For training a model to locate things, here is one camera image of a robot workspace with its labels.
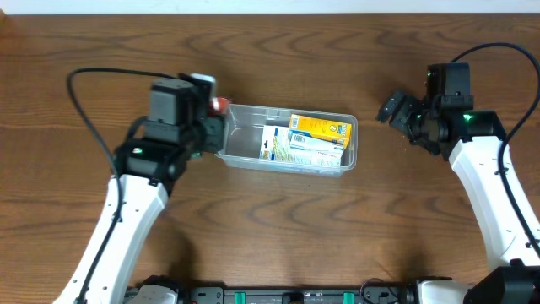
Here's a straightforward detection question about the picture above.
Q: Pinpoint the red orange small box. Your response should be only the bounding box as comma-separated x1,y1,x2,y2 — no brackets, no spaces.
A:
209,97,230,117

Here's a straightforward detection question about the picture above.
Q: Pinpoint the large blue white box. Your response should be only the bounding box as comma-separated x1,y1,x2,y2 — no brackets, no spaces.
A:
259,125,294,162

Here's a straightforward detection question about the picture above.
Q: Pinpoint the yellow box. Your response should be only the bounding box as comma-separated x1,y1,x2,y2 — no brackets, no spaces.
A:
289,114,352,148

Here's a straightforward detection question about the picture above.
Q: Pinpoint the slim white blue box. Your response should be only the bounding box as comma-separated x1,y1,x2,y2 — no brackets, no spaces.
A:
289,133,344,167

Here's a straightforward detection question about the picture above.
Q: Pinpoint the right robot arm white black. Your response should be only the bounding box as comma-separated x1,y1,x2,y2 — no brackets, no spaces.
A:
376,62,539,303

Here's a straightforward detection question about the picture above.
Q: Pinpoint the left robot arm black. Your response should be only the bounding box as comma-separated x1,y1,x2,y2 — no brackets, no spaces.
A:
56,73,227,303

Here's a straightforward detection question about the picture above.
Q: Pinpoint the clear plastic container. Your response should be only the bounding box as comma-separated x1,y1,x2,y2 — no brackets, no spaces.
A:
216,104,359,176

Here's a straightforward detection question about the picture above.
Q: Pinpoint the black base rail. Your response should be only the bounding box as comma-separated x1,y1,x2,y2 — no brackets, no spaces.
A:
124,276,503,304

